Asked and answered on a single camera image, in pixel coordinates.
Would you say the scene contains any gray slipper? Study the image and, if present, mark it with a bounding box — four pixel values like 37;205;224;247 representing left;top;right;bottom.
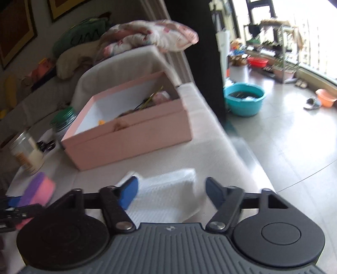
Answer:
303;97;322;111

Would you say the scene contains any pink cardboard box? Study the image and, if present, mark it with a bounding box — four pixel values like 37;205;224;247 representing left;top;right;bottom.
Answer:
61;71;193;171

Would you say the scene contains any black cable bundle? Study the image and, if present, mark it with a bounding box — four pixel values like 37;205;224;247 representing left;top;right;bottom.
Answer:
36;139;57;154

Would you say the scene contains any green cushion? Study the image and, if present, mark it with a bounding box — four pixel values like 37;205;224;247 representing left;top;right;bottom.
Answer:
52;18;109;58

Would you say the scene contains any beige sofa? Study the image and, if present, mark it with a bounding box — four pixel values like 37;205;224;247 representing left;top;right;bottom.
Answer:
1;46;182;141

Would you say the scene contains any framed wall picture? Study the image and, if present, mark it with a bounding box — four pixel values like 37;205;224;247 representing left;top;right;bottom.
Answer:
1;0;37;70

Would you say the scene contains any teal plastic basin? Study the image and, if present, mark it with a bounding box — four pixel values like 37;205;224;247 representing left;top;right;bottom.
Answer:
224;83;266;117

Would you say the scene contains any white table cloth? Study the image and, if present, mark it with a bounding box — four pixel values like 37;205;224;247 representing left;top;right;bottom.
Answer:
4;82;277;274

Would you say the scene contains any green lid glass jar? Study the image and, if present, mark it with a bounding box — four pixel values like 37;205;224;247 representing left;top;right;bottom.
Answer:
50;106;77;143

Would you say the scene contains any floral pink blanket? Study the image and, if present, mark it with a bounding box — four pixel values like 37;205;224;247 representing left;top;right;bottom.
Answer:
96;19;199;63

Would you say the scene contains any red plastic basket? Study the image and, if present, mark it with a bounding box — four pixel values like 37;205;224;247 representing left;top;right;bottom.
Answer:
247;56;268;69

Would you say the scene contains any white waffle cloth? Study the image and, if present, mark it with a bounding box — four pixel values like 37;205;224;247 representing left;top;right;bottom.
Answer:
116;168;201;227

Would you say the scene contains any beige curtain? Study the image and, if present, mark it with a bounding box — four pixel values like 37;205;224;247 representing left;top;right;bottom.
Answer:
140;1;199;83

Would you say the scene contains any orange plastic basin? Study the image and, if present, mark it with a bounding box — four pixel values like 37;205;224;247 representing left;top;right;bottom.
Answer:
315;89;336;108

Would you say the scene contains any metal shoe rack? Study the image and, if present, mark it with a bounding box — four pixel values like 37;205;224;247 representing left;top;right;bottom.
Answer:
243;18;303;84

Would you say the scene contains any orange label glass jar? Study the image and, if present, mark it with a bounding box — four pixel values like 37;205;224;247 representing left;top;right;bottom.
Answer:
9;131;44;175

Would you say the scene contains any pink purple sponge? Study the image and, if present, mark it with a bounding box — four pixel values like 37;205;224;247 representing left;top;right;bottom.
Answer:
15;172;55;230

